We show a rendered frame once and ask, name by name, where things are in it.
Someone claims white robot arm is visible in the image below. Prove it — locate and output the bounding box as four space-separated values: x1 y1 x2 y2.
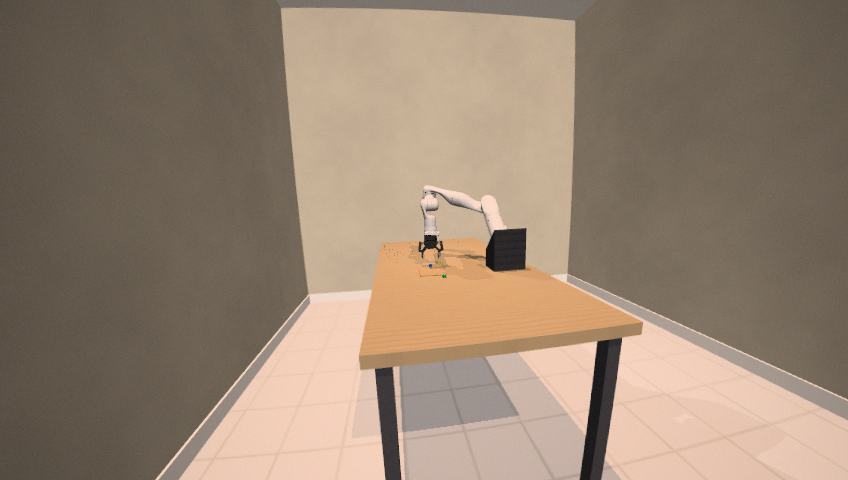
420 186 507 237

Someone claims tan square mat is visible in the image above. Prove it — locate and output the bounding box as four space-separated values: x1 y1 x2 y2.
419 267 447 277

